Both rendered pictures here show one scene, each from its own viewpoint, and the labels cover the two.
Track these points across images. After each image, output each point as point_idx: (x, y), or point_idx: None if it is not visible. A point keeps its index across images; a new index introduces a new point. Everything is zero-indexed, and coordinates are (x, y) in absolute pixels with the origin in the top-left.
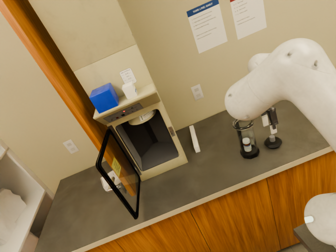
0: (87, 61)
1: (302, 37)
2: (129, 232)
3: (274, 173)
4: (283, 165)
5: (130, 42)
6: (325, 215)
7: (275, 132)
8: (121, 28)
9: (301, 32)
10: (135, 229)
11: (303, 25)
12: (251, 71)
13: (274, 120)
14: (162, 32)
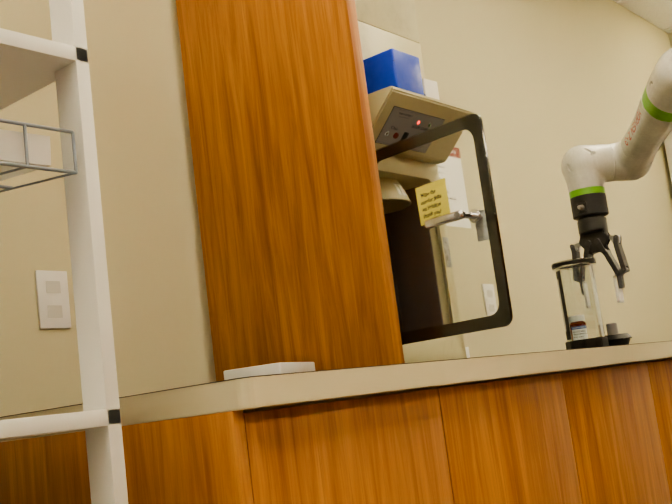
0: (359, 14)
1: (516, 281)
2: (488, 374)
3: (664, 355)
4: (668, 341)
5: (415, 35)
6: None
7: (622, 300)
8: (408, 8)
9: (513, 269)
10: (498, 370)
11: (514, 259)
12: (579, 161)
13: (624, 260)
14: None
